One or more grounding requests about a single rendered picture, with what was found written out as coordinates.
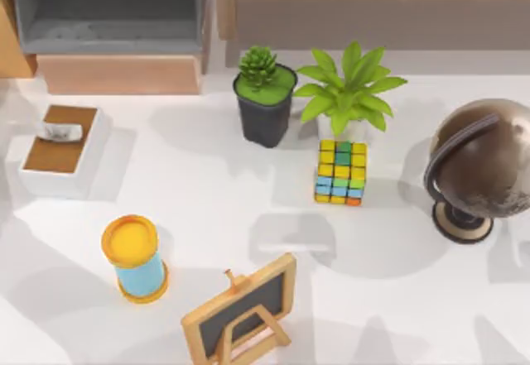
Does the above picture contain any leafy plant in white pot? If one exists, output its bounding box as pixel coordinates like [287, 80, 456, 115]
[291, 41, 409, 145]

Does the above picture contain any wooden framed blackboard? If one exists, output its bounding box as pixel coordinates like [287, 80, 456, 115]
[180, 252, 298, 365]

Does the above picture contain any wooden cupboard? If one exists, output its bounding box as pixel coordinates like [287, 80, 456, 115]
[214, 0, 530, 70]

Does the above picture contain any brown globe on stand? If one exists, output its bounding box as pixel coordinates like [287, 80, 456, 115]
[422, 98, 530, 245]

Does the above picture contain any succulent in black pot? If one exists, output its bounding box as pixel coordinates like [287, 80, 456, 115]
[232, 46, 299, 149]

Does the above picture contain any yellow and blue can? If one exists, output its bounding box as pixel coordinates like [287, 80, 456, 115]
[100, 214, 170, 305]

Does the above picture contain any pale wooden drawer front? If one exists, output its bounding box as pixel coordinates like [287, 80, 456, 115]
[36, 53, 204, 96]

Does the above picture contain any colourful puzzle cube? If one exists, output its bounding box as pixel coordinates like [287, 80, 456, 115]
[314, 138, 369, 207]

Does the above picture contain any white tissue box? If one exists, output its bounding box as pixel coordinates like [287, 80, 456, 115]
[17, 103, 114, 200]

